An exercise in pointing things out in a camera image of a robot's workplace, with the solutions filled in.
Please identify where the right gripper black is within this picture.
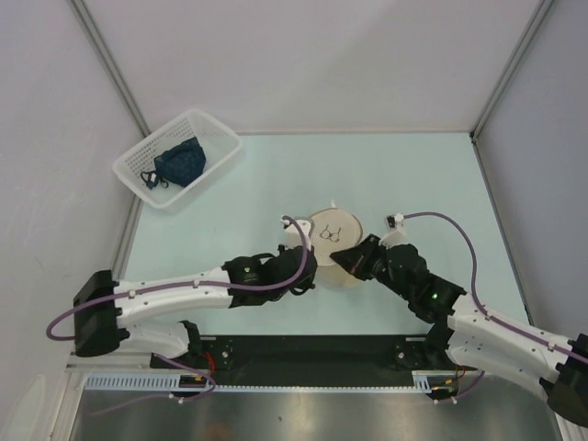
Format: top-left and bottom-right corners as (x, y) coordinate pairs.
(331, 233), (413, 300)

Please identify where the beige mesh laundry bag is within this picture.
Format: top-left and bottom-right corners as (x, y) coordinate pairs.
(310, 200), (363, 289)

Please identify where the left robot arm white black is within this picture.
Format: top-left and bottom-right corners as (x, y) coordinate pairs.
(73, 245), (318, 368)

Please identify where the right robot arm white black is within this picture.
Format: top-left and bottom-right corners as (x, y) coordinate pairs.
(331, 235), (587, 427)

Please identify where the dark blue bra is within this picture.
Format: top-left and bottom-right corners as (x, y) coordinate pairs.
(140, 137), (207, 190)

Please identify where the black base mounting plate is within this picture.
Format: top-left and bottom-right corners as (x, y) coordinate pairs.
(175, 334), (465, 388)

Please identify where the white plastic perforated basket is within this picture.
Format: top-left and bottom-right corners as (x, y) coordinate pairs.
(112, 109), (243, 214)

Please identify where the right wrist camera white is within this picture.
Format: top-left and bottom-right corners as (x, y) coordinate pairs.
(379, 213), (408, 248)

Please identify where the white slotted cable duct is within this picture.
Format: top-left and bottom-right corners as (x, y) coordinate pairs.
(85, 373), (457, 394)

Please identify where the aluminium extrusion rail left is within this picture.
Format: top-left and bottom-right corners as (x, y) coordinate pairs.
(63, 348), (157, 371)

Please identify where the right aluminium frame post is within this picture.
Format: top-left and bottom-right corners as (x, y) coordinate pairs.
(469, 0), (558, 143)

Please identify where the aluminium frame post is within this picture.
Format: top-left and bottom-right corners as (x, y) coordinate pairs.
(67, 0), (151, 137)
(469, 0), (558, 143)

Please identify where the left aluminium frame post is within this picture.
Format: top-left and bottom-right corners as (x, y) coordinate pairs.
(67, 0), (151, 137)

